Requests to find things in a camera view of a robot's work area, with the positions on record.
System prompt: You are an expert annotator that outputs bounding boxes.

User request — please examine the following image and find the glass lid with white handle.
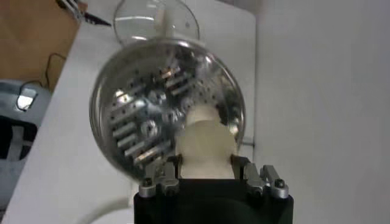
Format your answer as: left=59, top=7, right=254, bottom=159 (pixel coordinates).
left=113, top=0, right=200, bottom=46

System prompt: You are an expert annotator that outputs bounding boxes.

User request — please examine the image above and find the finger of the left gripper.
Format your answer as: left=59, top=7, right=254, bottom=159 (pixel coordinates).
left=56, top=0, right=112, bottom=27

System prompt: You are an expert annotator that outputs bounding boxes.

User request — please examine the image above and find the stainless steel steamer basket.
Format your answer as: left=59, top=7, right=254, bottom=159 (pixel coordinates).
left=89, top=37, right=247, bottom=182

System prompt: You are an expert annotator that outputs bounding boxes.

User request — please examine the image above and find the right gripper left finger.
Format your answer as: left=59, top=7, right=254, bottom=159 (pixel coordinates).
left=138, top=155, right=180, bottom=198

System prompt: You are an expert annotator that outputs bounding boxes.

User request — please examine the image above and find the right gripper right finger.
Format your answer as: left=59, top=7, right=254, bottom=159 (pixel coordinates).
left=231, top=155, right=289, bottom=199

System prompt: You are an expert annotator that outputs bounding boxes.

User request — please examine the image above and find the white steamed baozi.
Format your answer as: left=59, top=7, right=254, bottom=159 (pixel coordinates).
left=175, top=121, right=238, bottom=180

